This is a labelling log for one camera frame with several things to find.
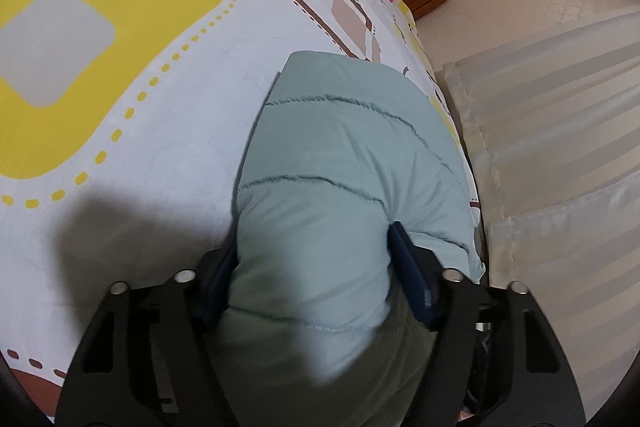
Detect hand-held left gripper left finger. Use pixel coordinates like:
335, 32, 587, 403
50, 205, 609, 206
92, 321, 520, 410
54, 247, 241, 427

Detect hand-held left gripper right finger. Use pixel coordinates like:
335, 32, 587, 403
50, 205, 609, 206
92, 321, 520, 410
387, 221, 587, 427

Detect light green puffer jacket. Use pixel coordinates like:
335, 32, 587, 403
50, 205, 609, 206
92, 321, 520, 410
210, 51, 486, 427

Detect bed with patterned sheet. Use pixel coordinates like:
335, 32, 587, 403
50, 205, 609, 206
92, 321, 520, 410
0, 0, 488, 423

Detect cream curtain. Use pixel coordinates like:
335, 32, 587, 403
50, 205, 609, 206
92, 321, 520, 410
442, 9, 640, 408

